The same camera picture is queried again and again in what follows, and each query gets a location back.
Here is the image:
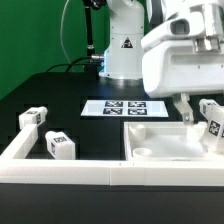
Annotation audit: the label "white tag sheet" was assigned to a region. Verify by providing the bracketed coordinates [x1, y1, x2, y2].
[81, 100, 168, 117]

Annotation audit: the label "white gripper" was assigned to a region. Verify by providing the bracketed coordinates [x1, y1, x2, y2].
[141, 0, 224, 126]

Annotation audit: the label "white fence wall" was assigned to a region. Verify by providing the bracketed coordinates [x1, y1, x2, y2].
[0, 125, 224, 186]

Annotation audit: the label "grey cable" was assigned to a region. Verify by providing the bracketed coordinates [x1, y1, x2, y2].
[59, 0, 73, 64]

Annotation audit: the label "black cables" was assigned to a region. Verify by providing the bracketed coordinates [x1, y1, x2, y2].
[45, 55, 94, 74]

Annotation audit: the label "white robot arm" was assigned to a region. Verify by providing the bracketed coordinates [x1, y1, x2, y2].
[99, 0, 224, 125]

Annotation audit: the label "white square tabletop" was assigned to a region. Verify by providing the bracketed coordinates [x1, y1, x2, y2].
[123, 122, 224, 161]

